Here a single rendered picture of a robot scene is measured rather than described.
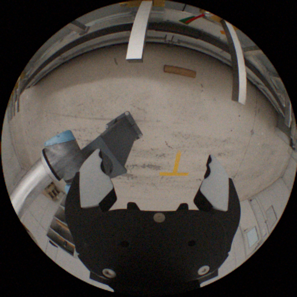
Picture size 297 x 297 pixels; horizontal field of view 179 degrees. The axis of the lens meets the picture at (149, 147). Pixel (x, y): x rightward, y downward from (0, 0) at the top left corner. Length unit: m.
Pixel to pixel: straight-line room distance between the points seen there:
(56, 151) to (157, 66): 1.02
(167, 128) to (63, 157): 0.97
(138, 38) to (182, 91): 0.91
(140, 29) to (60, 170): 0.47
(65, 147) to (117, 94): 0.83
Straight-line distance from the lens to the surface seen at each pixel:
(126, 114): 1.05
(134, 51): 0.23
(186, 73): 1.05
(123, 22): 0.53
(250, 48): 0.62
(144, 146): 1.19
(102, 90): 1.18
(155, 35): 1.07
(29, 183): 0.47
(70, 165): 0.42
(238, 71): 0.30
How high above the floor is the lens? 1.05
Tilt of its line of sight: 62 degrees down
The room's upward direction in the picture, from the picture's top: 175 degrees counter-clockwise
